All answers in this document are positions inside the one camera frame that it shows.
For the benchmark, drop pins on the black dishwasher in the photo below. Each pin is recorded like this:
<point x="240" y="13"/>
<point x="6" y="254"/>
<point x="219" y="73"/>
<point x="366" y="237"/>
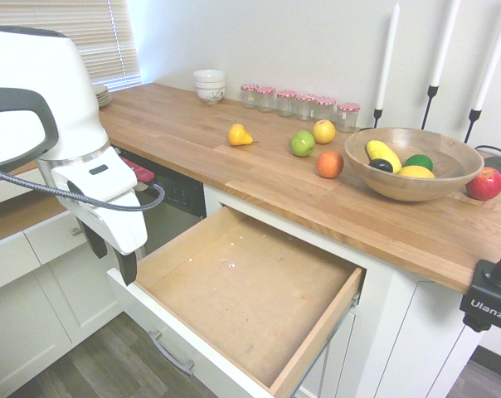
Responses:
<point x="180" y="207"/>

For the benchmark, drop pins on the black avocado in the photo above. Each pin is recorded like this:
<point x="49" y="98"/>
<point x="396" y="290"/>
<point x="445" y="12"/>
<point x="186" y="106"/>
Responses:
<point x="381" y="166"/>

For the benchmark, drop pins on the white kitchen cabinet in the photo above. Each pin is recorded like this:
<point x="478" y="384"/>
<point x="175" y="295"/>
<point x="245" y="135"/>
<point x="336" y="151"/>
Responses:
<point x="400" y="331"/>

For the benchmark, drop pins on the black Ulanzi camera clamp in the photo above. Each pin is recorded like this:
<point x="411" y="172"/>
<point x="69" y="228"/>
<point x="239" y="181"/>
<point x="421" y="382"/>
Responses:
<point x="489" y="298"/>

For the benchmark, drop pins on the large wooden bowl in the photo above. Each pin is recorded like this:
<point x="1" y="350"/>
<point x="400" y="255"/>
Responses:
<point x="400" y="188"/>

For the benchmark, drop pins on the wooden drawer with white front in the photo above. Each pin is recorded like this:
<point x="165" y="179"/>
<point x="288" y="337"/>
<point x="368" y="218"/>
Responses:
<point x="242" y="298"/>

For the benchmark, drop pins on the black candle holder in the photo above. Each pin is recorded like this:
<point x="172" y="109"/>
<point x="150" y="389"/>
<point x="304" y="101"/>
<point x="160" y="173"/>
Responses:
<point x="377" y="116"/>
<point x="475" y="116"/>
<point x="432" y="93"/>

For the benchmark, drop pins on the stack of white plates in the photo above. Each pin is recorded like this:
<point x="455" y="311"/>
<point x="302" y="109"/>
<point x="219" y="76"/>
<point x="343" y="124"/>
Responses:
<point x="102" y="97"/>

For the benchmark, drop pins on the glass jar red checked lid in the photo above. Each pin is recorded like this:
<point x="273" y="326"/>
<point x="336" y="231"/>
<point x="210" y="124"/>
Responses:
<point x="325" y="108"/>
<point x="305" y="108"/>
<point x="348" y="119"/>
<point x="286" y="104"/>
<point x="249" y="97"/>
<point x="266" y="100"/>

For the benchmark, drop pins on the red apple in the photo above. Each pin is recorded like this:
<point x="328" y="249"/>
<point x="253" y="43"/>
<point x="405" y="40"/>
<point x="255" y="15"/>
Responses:
<point x="484" y="183"/>

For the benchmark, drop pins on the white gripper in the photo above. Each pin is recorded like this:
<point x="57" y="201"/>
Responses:
<point x="109" y="224"/>

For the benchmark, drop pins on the white bowl with pattern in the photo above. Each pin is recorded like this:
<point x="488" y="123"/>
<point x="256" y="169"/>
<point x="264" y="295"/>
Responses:
<point x="211" y="95"/>

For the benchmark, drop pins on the green apple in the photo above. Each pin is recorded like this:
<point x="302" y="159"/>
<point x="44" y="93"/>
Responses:
<point x="302" y="144"/>

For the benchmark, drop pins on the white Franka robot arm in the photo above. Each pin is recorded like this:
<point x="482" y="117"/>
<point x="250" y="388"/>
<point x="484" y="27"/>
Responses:
<point x="35" y="83"/>

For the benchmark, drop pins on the plain white bowl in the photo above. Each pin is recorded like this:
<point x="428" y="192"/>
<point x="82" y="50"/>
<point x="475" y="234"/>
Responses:
<point x="209" y="78"/>

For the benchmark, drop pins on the beige window blinds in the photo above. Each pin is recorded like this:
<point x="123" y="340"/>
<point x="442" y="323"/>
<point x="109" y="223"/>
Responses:
<point x="105" y="41"/>

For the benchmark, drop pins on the orange red peach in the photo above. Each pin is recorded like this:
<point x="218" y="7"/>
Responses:
<point x="330" y="164"/>

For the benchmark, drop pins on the yellow pear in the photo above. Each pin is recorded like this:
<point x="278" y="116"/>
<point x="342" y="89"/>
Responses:
<point x="238" y="135"/>

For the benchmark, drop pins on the tall white candle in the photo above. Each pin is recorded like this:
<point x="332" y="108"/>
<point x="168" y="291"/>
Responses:
<point x="493" y="62"/>
<point x="445" y="41"/>
<point x="388" y="58"/>

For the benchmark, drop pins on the yellow banana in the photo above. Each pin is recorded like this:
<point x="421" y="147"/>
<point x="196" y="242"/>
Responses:
<point x="383" y="152"/>

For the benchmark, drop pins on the green lime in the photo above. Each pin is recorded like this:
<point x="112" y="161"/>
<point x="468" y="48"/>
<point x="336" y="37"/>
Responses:
<point x="419" y="161"/>

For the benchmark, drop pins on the yellow lemon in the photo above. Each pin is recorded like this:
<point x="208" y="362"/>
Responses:
<point x="416" y="172"/>

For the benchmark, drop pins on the yellow apple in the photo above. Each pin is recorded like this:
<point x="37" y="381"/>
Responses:
<point x="324" y="132"/>

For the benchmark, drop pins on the white sideboard cabinet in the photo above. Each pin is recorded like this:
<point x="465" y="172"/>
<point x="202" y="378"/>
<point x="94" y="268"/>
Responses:
<point x="35" y="298"/>

